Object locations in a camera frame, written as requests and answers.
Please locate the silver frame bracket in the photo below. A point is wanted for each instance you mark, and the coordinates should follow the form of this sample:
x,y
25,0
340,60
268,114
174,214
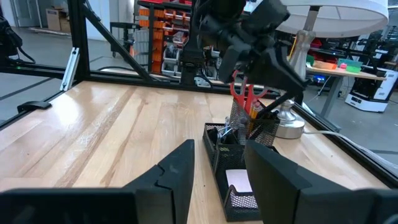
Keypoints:
x,y
70,68

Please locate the wooden top background table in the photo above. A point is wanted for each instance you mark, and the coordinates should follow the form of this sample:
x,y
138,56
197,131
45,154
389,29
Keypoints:
x,y
342,73

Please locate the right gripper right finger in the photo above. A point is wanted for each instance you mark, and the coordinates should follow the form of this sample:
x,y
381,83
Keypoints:
x,y
273,186

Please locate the black mesh desk organizer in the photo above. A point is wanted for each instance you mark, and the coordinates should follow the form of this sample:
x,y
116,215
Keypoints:
x,y
230,155

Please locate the pink sticky note pad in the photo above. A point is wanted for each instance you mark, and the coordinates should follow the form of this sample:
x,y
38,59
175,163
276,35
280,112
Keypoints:
x,y
238,180

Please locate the brown cardboard boxes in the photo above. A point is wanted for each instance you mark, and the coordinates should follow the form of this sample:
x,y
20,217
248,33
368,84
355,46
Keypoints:
x,y
59,18

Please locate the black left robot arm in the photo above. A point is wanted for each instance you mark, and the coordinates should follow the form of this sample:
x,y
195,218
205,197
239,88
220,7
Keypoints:
x,y
192,46

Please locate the white 3D printer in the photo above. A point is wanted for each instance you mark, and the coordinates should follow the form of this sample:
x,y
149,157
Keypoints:
x,y
373,93

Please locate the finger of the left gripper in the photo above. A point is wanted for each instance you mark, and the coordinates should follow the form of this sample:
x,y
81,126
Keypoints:
x,y
233,63
280,71

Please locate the black table edge clamp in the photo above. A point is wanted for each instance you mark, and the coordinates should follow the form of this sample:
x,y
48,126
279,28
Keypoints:
x,y
34,106

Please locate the white shade silver table lamp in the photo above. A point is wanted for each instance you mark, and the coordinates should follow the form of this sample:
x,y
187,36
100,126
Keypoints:
x,y
335,15

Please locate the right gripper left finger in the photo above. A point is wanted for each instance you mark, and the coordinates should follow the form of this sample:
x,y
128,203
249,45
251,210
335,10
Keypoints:
x,y
168,186

